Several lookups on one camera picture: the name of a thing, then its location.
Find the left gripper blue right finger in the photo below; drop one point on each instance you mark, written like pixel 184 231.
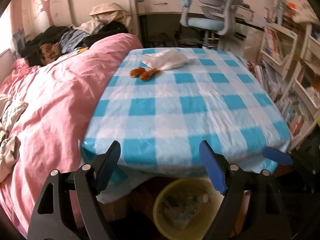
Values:
pixel 215 165

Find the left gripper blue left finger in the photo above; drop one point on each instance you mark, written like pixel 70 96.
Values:
pixel 104 165

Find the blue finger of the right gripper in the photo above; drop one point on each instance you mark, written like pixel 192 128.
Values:
pixel 277 156

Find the orange peel round piece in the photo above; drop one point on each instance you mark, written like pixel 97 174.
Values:
pixel 137 72

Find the orange peel curved piece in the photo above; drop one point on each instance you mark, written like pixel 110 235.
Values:
pixel 147 75

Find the white paper sheet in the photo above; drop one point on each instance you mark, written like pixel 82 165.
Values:
pixel 166 60

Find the clear plastic bottle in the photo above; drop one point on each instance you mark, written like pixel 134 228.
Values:
pixel 203 198

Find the yellow trash bin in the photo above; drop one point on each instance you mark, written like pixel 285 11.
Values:
pixel 178 217

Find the blue checkered tablecloth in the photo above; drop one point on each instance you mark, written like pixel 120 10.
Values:
pixel 160 123

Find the pink duvet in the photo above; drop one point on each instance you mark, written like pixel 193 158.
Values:
pixel 61 99

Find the beige clothes on bed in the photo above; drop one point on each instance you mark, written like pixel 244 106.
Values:
pixel 11 110

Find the white book shelf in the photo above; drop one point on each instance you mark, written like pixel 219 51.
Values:
pixel 289 56

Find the yellow book on bed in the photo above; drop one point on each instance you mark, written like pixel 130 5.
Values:
pixel 77 51

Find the pile of dark clothes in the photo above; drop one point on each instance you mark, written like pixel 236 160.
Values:
pixel 51 44

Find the beige bag on bed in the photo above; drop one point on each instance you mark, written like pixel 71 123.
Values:
pixel 109 12

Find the grey blue office chair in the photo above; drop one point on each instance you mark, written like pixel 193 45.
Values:
pixel 219 17

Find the white desk with drawers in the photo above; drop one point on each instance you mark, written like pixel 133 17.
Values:
pixel 145 7

